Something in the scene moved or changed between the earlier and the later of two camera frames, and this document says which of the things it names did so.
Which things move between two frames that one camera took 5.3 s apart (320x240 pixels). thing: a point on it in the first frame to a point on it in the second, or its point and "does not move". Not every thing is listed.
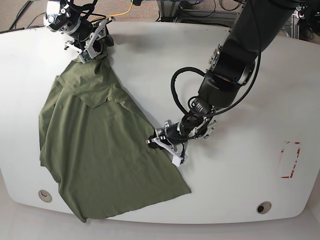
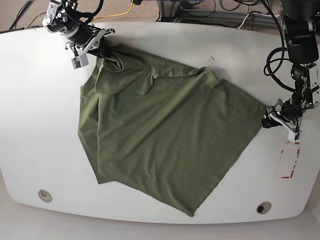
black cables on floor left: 17,17 does not move
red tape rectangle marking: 298,153 does not move
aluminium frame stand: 170,11 does not move
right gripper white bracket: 178,158 to 275,112
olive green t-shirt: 96,140 to 177,134
